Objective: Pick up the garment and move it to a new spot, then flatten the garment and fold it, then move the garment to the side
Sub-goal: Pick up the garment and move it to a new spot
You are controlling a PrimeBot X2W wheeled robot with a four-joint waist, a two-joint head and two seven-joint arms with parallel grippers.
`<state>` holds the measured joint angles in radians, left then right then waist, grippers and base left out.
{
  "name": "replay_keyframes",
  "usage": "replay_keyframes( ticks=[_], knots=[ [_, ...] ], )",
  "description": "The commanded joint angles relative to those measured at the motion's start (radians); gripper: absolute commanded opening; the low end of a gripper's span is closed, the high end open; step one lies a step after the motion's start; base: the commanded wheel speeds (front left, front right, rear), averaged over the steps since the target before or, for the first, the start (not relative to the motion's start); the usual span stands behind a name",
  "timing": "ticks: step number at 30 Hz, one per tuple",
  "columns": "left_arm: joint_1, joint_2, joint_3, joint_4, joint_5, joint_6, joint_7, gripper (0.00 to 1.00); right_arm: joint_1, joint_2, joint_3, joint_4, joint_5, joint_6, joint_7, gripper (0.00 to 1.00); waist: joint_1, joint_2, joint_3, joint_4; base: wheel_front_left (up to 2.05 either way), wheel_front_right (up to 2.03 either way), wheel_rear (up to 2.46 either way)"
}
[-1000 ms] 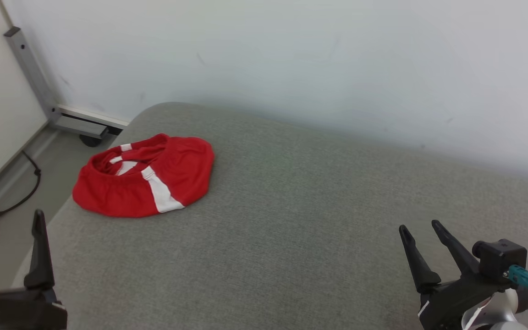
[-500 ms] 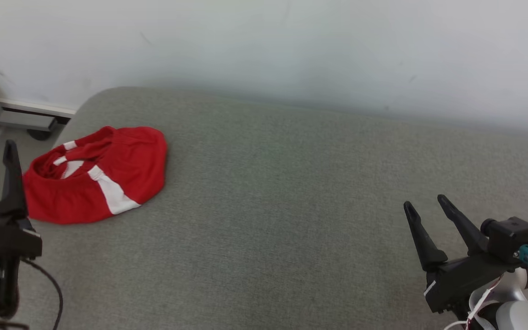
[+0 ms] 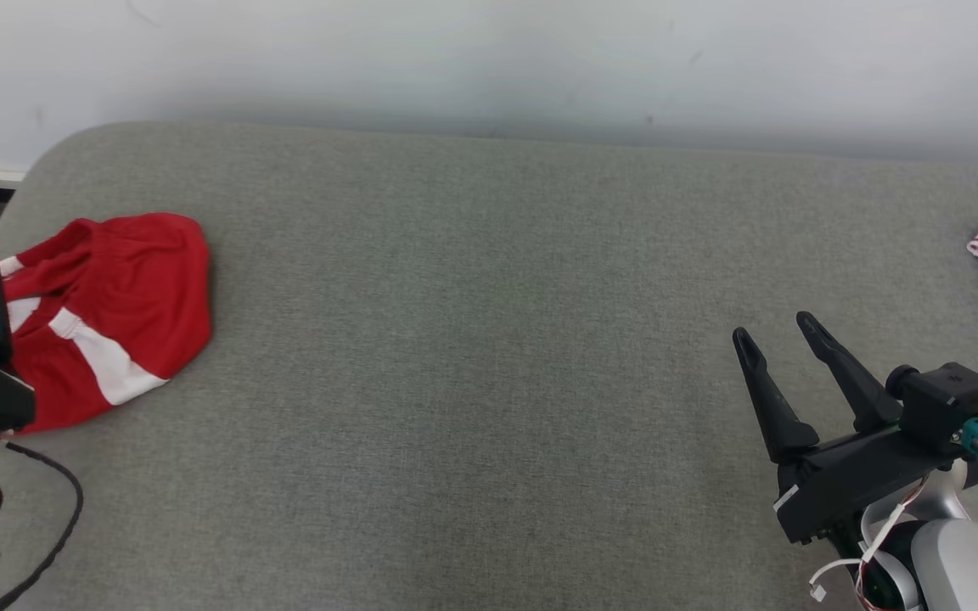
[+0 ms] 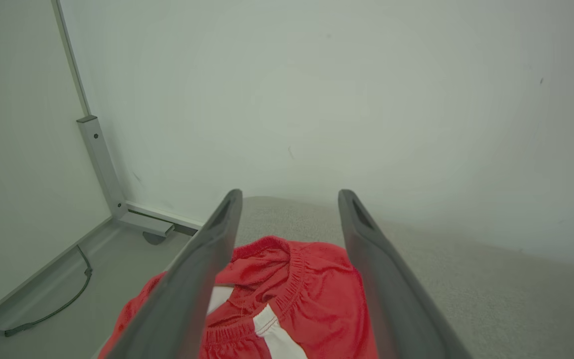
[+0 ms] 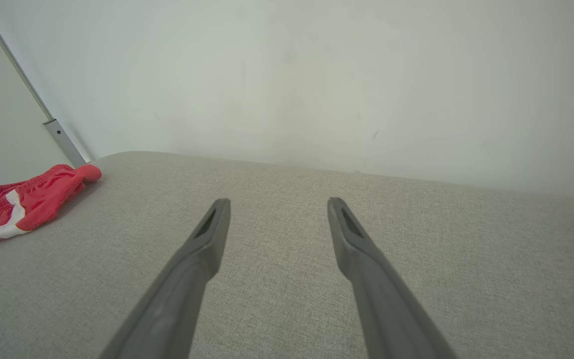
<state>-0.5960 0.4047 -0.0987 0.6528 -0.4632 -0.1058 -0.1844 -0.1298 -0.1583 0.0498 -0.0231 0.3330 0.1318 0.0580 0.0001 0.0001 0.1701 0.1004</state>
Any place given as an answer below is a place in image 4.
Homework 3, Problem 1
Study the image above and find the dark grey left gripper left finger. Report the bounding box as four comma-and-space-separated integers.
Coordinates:
105, 188, 244, 359

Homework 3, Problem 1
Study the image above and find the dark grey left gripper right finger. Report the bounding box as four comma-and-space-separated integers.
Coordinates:
338, 188, 472, 359

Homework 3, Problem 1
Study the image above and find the black floor cable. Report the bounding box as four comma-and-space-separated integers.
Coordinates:
0, 244, 93, 359

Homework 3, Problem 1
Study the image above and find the red basketball shorts white stripe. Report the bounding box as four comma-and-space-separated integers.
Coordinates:
99, 235, 380, 359

